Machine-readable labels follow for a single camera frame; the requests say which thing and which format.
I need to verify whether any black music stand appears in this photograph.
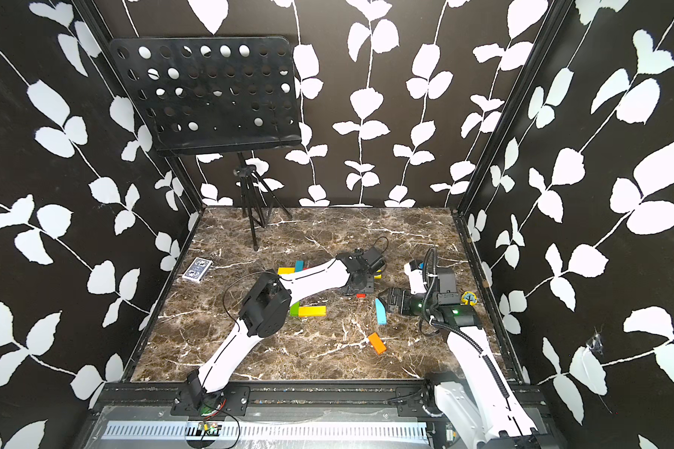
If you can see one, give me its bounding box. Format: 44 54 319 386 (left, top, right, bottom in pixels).
109 36 301 228

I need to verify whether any orange block front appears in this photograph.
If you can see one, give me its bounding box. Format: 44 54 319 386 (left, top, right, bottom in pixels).
368 332 387 355

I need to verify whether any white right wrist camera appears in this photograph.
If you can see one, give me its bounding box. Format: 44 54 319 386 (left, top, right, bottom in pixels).
404 260 426 295

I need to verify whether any white perforated strip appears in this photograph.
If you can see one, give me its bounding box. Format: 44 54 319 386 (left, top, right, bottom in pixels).
99 421 428 443

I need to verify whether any green block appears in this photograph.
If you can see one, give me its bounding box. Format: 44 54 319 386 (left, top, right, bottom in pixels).
289 302 300 317

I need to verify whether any yellow tape roll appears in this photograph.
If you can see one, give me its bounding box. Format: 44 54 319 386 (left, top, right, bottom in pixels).
461 291 479 307

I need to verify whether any light blue block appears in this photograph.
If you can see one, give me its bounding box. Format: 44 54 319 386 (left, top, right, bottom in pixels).
374 299 388 326

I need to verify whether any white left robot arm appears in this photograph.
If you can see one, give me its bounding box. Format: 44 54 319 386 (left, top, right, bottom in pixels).
186 247 386 417

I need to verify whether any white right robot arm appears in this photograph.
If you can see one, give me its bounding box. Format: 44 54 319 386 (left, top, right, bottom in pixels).
378 247 548 448

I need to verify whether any long yellow block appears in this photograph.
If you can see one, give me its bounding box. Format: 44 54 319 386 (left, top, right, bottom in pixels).
298 306 327 317

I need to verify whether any black front rail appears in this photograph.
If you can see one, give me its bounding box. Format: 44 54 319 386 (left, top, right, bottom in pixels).
95 379 437 419

